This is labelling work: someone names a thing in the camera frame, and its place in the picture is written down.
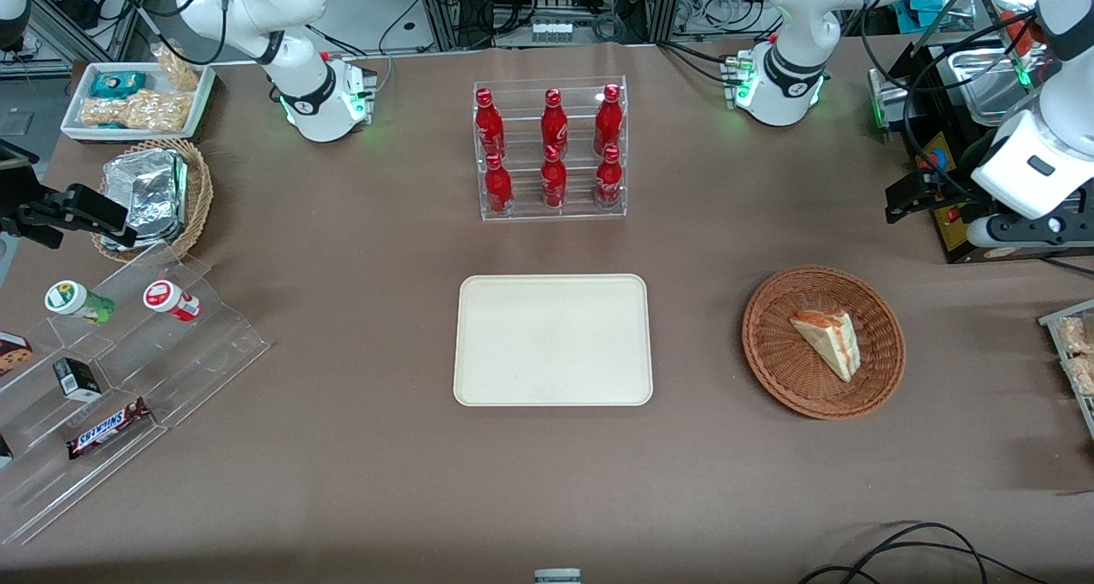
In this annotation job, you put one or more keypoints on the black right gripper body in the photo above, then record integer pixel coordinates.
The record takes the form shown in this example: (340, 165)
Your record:
(26, 214)

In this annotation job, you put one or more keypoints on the triangular sandwich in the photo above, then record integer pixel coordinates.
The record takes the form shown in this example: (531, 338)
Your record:
(829, 343)

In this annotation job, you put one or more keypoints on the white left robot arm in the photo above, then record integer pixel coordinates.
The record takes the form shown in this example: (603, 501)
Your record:
(795, 20)

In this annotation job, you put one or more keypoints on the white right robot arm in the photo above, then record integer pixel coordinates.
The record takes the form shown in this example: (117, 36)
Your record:
(273, 20)

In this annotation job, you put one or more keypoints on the tan deep wicker basket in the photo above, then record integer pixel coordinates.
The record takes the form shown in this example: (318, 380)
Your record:
(198, 195)

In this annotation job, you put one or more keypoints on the white rectangular snack tray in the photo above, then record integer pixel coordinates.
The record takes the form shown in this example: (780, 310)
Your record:
(201, 97)

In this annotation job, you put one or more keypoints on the clear tray with snacks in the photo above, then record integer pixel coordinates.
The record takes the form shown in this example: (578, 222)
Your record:
(1075, 353)

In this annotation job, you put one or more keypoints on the brown round wicker basket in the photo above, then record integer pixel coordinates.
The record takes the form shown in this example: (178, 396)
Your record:
(786, 370)

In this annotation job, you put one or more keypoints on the beige plastic tray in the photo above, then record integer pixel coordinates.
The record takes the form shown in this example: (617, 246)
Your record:
(553, 340)

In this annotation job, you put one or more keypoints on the silver foil wrapped package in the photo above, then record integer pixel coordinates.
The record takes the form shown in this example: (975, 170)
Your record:
(149, 191)

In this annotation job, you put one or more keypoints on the green lidded cup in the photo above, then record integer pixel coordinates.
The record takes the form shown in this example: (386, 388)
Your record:
(75, 300)

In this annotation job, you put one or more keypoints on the steel cylinder with green light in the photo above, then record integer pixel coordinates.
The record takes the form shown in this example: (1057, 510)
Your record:
(885, 105)

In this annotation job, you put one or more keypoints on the black food warmer appliance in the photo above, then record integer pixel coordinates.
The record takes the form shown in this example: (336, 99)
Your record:
(957, 79)

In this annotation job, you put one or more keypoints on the large clear nut bag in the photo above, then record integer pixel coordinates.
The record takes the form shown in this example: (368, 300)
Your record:
(137, 111)

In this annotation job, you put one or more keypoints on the red lidded cup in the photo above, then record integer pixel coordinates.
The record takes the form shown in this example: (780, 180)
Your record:
(169, 299)

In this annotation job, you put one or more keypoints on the teal snack packet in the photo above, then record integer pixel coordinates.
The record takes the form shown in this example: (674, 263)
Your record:
(118, 84)

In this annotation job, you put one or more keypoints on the brown cookie box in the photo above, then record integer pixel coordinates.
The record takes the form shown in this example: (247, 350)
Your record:
(13, 353)

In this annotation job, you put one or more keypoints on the small clear nut bag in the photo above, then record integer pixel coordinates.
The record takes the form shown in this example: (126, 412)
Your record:
(178, 67)

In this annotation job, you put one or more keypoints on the small black carton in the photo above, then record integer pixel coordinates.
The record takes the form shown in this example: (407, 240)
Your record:
(77, 379)

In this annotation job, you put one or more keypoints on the clear acrylic stepped display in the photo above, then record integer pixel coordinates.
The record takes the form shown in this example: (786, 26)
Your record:
(197, 353)

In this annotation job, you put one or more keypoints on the teal cardboard box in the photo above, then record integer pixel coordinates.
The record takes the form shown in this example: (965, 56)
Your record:
(925, 2)

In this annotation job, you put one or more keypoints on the brown snickers bar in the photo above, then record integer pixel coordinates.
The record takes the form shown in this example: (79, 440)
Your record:
(107, 428)

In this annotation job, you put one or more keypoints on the red cola bottle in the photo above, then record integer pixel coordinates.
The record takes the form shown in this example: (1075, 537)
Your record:
(608, 180)
(554, 180)
(608, 120)
(498, 186)
(490, 126)
(554, 122)

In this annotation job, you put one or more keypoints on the clear acrylic bottle rack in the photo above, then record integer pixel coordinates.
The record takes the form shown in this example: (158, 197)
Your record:
(551, 212)

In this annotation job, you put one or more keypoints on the white power strip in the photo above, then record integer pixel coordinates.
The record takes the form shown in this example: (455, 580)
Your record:
(551, 30)

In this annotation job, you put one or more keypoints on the grey device at table edge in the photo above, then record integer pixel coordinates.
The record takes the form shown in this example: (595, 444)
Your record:
(557, 576)

